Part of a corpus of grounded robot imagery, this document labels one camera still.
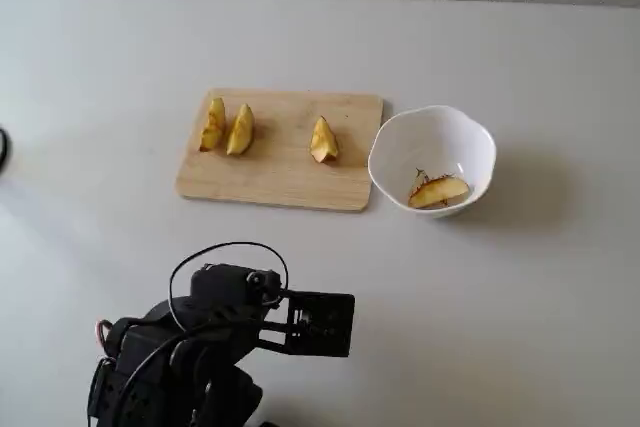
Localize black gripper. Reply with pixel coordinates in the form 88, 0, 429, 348
188, 262, 284, 331

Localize apple slice with brown edge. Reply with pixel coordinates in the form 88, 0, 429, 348
407, 175, 472, 210

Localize wooden cutting board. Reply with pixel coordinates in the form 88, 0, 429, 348
174, 87, 385, 213

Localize pale yellow apple slice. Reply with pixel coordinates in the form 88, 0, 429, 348
226, 103, 256, 157

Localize narrow apple slice brown streaks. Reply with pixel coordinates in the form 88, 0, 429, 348
198, 96, 227, 153

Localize notched apple slice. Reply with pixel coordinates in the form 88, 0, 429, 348
309, 115, 340, 166

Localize white bowl butterfly print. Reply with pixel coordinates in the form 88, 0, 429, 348
367, 104, 497, 219

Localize black object at table edge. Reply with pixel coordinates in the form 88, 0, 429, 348
0, 127, 12, 174

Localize black cable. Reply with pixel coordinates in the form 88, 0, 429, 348
169, 241, 291, 334

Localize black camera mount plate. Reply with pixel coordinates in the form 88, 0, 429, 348
257, 288, 357, 359

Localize red white servo wire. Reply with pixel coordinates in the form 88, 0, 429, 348
94, 318, 115, 351

